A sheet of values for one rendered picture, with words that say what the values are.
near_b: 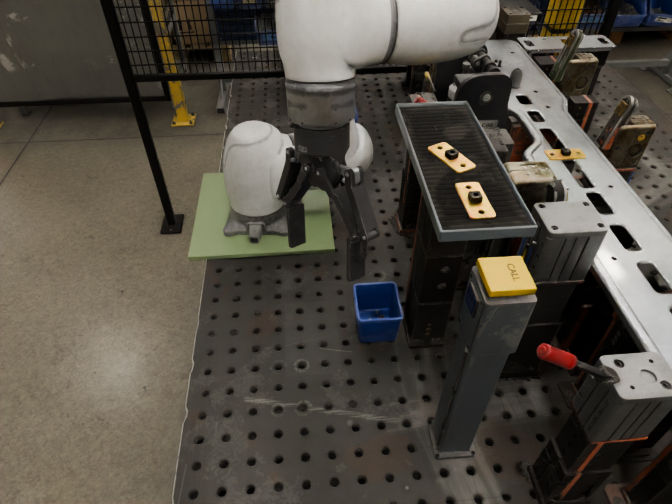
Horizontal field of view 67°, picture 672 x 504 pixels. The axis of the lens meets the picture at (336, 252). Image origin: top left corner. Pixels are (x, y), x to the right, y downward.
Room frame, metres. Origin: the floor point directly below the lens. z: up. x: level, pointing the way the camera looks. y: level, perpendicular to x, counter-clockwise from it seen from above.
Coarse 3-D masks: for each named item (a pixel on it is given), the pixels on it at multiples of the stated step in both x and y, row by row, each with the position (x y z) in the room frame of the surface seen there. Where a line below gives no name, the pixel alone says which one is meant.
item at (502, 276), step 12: (480, 264) 0.46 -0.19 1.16; (492, 264) 0.46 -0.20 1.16; (504, 264) 0.46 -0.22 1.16; (516, 264) 0.46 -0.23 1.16; (492, 276) 0.44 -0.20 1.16; (504, 276) 0.44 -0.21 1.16; (516, 276) 0.44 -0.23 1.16; (528, 276) 0.44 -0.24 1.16; (492, 288) 0.42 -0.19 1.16; (504, 288) 0.42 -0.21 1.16; (516, 288) 0.42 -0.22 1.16; (528, 288) 0.42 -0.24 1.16
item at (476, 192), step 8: (456, 184) 0.63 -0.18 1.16; (464, 184) 0.63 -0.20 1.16; (472, 184) 0.63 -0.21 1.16; (464, 192) 0.61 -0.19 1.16; (472, 192) 0.60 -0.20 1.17; (480, 192) 0.60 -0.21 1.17; (464, 200) 0.59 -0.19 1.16; (472, 200) 0.58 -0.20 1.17; (480, 200) 0.58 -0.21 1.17; (472, 208) 0.57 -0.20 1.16; (480, 208) 0.57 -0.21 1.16; (488, 208) 0.57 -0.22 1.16; (472, 216) 0.55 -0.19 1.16; (480, 216) 0.55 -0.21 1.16; (488, 216) 0.55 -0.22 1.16
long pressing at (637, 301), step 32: (512, 64) 1.44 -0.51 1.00; (512, 96) 1.24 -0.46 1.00; (544, 96) 1.24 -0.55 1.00; (544, 128) 1.08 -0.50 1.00; (576, 128) 1.08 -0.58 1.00; (544, 160) 0.94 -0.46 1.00; (576, 160) 0.94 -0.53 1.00; (576, 192) 0.82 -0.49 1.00; (608, 192) 0.82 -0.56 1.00; (608, 224) 0.72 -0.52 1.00; (640, 224) 0.72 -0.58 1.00; (608, 256) 0.64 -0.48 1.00; (640, 256) 0.64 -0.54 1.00; (608, 288) 0.56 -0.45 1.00; (640, 288) 0.56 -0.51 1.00; (640, 320) 0.49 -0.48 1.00
